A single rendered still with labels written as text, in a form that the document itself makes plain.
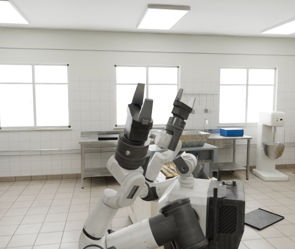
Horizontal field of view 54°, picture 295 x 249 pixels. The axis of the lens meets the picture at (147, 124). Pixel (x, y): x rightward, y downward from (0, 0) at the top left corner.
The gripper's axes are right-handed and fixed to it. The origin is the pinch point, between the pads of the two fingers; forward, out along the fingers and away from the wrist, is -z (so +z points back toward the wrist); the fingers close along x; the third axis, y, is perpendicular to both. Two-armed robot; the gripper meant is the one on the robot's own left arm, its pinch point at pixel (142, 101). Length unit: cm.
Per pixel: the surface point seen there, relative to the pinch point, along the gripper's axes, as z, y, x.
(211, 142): 224, 265, 388
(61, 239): 262, -9, 184
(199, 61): 96, 242, 509
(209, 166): 130, 133, 164
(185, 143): 107, 100, 169
